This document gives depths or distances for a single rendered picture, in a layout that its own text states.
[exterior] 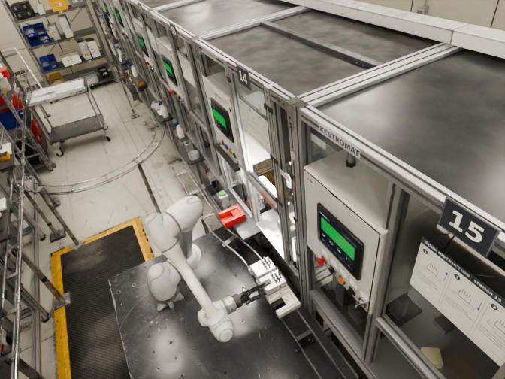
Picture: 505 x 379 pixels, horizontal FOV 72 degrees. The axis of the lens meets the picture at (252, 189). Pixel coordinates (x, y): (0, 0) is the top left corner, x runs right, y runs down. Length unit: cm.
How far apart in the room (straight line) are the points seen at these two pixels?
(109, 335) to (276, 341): 164
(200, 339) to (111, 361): 113
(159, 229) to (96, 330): 182
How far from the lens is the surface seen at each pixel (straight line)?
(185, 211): 178
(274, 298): 206
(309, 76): 155
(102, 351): 329
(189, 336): 227
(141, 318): 245
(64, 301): 377
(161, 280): 225
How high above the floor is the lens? 261
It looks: 40 degrees down
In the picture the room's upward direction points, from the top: 10 degrees counter-clockwise
